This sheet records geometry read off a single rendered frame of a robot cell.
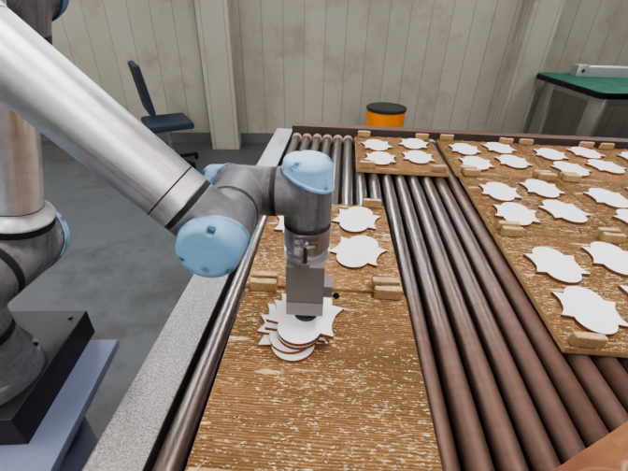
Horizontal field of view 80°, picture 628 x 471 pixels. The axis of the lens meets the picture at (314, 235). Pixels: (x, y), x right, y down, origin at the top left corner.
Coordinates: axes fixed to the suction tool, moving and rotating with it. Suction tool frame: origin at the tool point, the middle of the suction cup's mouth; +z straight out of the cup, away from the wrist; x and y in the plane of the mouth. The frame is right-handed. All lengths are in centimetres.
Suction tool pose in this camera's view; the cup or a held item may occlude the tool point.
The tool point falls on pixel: (306, 318)
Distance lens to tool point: 72.1
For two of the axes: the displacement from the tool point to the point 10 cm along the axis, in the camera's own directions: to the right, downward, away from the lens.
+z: -0.3, 8.5, 5.3
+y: 0.5, -5.3, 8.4
